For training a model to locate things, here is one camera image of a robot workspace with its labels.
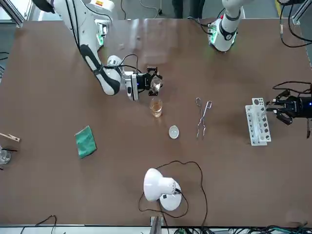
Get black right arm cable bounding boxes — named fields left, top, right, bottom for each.
left=63, top=0, right=142, bottom=75

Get aluminium frame post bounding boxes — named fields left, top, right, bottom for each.
left=150, top=216, right=164, bottom=234
left=291, top=0, right=312, bottom=25

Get wooden test tube clamp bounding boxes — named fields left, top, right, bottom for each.
left=0, top=132, right=21, bottom=143

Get small white porcelain dish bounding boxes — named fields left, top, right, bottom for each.
left=168, top=125, right=180, bottom=140

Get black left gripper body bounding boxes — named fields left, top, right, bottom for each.
left=291, top=96, right=312, bottom=119

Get white test tube rack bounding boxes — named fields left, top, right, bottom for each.
left=245, top=97, right=272, bottom=147

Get green folded cloth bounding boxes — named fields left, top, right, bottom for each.
left=74, top=125, right=98, bottom=160

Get black lamp cable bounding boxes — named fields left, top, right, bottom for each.
left=138, top=160, right=209, bottom=228

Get metal crucible tongs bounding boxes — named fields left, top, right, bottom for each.
left=195, top=97, right=213, bottom=140

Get small glass beaker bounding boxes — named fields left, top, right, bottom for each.
left=150, top=73, right=164, bottom=91

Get glass beaker with yellow liquid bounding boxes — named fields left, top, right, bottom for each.
left=150, top=97, right=163, bottom=118

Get white desk lamp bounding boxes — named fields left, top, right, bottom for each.
left=143, top=168, right=183, bottom=212

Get white cabinet with warning label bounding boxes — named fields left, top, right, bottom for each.
left=91, top=0, right=115, bottom=13

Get person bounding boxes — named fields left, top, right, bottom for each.
left=171, top=0, right=206, bottom=20

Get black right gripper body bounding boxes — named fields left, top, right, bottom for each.
left=137, top=73, right=153, bottom=93

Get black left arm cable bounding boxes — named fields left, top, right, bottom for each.
left=272, top=0, right=312, bottom=140

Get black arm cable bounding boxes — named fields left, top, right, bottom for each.
left=272, top=0, right=312, bottom=140
left=63, top=0, right=142, bottom=75

